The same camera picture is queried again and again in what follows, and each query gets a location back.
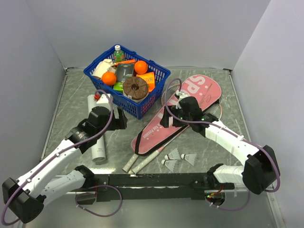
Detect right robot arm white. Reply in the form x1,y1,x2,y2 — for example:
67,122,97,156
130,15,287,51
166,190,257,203
160,96,280,195

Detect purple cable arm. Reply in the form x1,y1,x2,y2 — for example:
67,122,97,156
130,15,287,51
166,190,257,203
163,78,281,192
0,89,114,226

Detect blue plastic basket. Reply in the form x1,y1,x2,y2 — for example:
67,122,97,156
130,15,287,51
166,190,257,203
84,46,171,119

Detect orange fruit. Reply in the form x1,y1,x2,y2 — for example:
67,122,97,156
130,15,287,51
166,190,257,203
101,72,117,86
134,60,148,75

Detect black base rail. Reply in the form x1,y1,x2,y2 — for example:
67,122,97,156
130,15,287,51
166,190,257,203
78,173,235,202

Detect white shuttlecock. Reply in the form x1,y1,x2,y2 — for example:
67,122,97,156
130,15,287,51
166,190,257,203
161,160,178,173
180,154,198,166
164,148,181,161

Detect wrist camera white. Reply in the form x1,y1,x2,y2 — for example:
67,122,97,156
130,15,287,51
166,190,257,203
175,91,189,100
94,94,113,110

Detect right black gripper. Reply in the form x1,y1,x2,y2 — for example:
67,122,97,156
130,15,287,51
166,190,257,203
160,105,192,128

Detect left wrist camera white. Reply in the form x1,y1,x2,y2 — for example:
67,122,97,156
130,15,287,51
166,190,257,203
94,94,113,110

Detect purple cable base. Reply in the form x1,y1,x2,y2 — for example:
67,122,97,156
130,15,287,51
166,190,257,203
205,191,251,212
75,184,123,218

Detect green small box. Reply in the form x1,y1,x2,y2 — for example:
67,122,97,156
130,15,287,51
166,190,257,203
113,82,124,93

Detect orange flat box rear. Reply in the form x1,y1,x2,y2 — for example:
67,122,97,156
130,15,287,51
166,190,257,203
112,59,136,67

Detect black product box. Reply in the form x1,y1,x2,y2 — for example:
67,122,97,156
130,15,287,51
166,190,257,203
115,63,135,83

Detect badminton racket pink shaft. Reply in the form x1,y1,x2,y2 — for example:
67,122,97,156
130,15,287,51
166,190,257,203
129,103,223,174

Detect orange fruit front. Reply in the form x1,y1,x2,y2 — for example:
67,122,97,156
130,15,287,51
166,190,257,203
101,72,117,86

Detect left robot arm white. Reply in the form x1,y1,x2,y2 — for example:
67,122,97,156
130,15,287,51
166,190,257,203
1,106,127,226

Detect brown round cake pack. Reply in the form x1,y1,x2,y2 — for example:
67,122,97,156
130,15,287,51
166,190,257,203
123,76,149,103

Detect pink racket bag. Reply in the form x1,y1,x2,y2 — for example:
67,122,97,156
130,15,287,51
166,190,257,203
131,75,221,156

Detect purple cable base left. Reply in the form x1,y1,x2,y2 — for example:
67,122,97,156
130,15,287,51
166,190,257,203
75,184,123,218

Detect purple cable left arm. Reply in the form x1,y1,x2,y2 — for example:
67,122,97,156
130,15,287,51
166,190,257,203
0,89,114,226

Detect white shuttlecock tube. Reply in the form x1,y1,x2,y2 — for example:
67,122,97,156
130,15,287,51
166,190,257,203
87,95,106,162

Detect orange snack box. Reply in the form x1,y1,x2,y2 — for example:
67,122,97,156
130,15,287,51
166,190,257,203
136,72,155,92

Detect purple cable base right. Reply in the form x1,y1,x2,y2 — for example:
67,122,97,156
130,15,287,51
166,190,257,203
205,191,251,212

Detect green drink bottle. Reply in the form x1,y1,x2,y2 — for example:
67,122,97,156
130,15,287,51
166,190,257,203
114,45,125,63

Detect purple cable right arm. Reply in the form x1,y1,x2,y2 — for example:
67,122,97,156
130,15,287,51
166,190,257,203
163,78,281,192

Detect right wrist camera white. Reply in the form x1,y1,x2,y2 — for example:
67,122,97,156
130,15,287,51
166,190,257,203
175,91,189,100

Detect orange fruit rear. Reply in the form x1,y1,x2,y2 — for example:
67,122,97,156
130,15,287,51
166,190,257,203
134,60,148,75

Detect badminton racket under bag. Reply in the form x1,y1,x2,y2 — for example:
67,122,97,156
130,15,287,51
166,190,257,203
122,78,183,173

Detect cream paper bag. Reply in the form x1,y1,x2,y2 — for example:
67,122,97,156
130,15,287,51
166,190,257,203
92,59,116,80

